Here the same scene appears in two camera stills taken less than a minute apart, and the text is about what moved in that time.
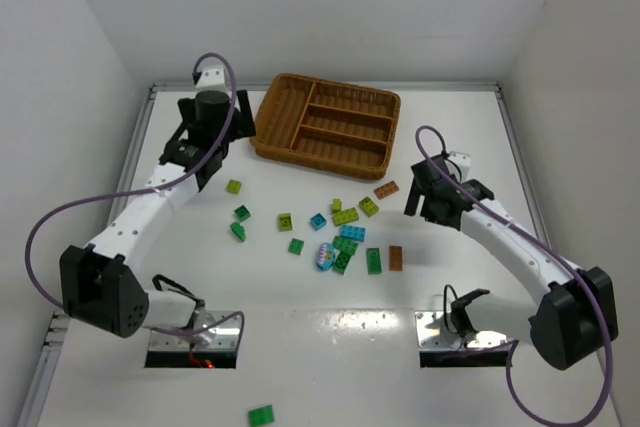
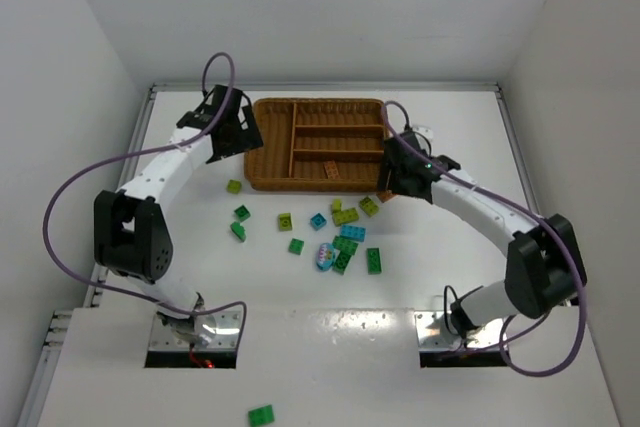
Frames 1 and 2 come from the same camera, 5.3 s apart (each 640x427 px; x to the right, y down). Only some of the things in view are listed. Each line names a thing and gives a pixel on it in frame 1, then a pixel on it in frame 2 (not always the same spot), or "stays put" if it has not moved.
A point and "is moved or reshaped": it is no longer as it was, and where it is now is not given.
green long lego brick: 344,244 stays put
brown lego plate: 395,258 -> 331,170
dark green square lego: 242,213 stays put
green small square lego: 296,246 stays put
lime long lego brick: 343,216 stays put
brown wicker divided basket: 339,126 is moved or reshaped
